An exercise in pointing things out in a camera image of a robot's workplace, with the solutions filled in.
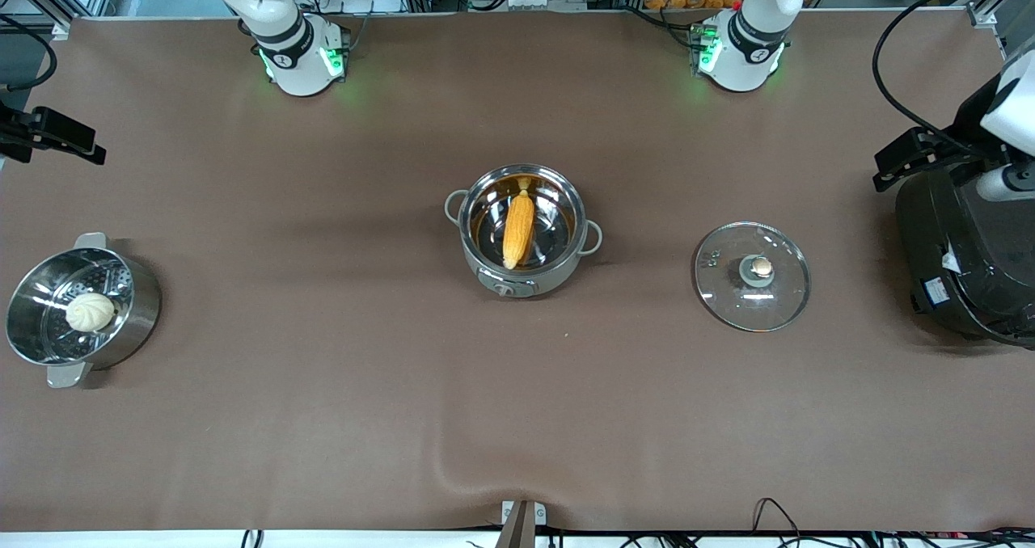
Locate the glass pot lid with knob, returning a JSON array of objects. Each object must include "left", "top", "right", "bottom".
[{"left": 693, "top": 221, "right": 812, "bottom": 334}]

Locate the yellow corn cob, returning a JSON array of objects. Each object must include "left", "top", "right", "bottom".
[{"left": 501, "top": 177, "right": 537, "bottom": 272}]

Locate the stainless steel steamer pot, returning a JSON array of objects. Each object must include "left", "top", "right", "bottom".
[{"left": 6, "top": 232, "right": 162, "bottom": 390}]

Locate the grey electric cooking pot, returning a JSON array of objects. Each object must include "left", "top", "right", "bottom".
[{"left": 444, "top": 162, "right": 604, "bottom": 299}]

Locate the black rice cooker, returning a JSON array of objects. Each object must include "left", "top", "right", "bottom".
[{"left": 894, "top": 156, "right": 1035, "bottom": 348}]

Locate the white steamed bun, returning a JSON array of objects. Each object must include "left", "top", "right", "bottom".
[{"left": 65, "top": 292, "right": 116, "bottom": 333}]

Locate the brown table mat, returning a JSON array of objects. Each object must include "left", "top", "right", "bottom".
[{"left": 0, "top": 11, "right": 1035, "bottom": 533}]

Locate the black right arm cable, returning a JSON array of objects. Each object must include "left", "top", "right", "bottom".
[{"left": 0, "top": 15, "right": 58, "bottom": 95}]

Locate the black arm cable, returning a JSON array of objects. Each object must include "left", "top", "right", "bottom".
[
  {"left": 0, "top": 15, "right": 58, "bottom": 95},
  {"left": 871, "top": 0, "right": 1035, "bottom": 159}
]

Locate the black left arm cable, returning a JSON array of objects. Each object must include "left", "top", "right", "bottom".
[{"left": 871, "top": 0, "right": 1035, "bottom": 159}]

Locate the looped black cable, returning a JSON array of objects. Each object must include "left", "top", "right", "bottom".
[{"left": 751, "top": 496, "right": 803, "bottom": 539}]

